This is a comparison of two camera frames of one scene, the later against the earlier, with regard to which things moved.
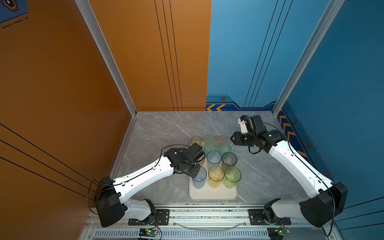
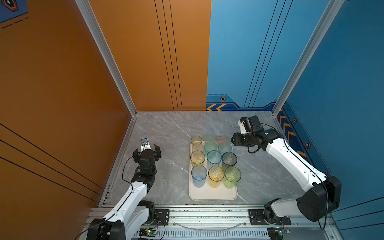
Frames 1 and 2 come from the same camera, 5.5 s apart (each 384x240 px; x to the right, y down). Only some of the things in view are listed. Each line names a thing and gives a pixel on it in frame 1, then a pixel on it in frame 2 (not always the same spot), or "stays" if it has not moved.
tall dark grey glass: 229,158 stays
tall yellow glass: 216,174 stays
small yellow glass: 196,139 stays
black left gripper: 195,172 → 156,154
